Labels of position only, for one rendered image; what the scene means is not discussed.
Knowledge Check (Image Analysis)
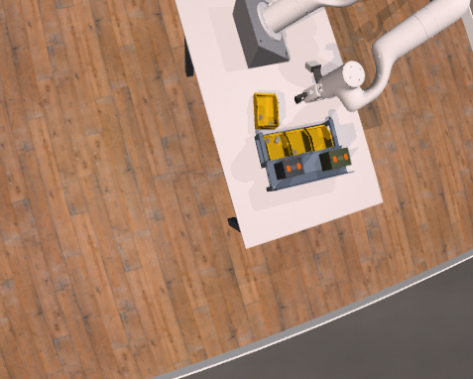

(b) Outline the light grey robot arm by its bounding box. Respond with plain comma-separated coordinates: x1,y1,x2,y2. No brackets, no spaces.
257,0,470,112

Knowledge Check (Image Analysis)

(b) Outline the dark grey metal shelf rack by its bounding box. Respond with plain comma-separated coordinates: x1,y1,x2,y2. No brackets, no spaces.
254,116,355,191

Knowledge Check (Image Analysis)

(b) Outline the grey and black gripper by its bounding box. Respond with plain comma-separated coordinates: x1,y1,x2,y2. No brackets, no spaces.
295,84,325,104

